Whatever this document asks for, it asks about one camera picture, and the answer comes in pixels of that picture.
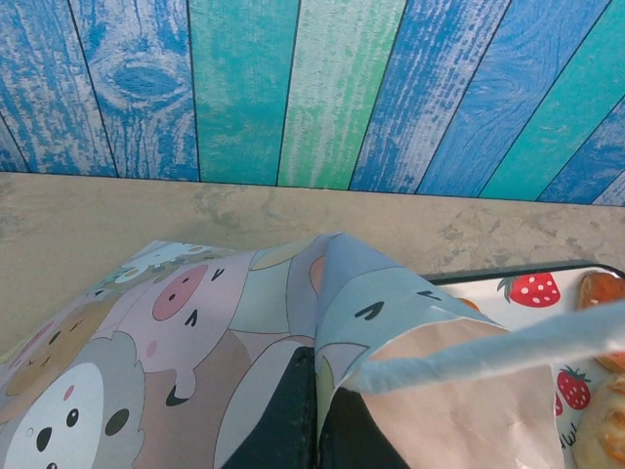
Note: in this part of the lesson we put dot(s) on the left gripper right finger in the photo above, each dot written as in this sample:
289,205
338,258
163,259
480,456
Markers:
351,439

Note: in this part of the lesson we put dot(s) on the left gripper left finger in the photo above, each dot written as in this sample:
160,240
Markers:
283,420

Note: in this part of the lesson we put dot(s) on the paper bag with cartoon print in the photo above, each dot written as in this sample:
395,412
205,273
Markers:
195,317

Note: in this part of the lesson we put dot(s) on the small orange knotted bun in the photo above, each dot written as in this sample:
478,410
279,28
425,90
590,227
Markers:
471,306

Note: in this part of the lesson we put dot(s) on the small pale swirl bun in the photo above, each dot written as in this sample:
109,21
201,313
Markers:
605,430

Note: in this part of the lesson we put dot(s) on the long brown fake loaf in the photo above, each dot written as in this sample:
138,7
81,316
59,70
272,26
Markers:
603,290

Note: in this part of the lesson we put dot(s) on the white strawberry print tray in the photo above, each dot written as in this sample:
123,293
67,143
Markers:
532,290

